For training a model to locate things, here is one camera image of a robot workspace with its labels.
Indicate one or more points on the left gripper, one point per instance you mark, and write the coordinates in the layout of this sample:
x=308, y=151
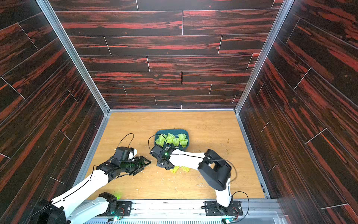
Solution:
x=140, y=166

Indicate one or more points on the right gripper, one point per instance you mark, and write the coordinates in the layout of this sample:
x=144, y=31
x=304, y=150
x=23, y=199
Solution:
x=158, y=151

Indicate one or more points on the yellow shuttlecock pile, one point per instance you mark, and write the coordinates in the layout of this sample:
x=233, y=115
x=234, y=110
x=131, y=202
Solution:
x=162, y=137

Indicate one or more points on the teal plastic storage box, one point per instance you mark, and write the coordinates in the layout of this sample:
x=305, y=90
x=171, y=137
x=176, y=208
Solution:
x=174, y=132

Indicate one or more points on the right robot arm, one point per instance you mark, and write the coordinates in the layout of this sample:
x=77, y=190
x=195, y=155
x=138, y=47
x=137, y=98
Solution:
x=215, y=170

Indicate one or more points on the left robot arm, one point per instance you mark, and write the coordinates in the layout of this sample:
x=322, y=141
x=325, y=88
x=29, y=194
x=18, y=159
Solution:
x=67, y=208

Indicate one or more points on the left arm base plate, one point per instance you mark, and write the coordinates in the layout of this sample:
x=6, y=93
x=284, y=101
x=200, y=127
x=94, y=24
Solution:
x=116, y=208

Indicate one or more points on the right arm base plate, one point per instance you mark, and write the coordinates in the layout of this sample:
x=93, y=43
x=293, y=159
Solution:
x=212, y=208

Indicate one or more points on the aluminium front rail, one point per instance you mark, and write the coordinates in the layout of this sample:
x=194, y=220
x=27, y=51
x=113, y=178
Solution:
x=189, y=211

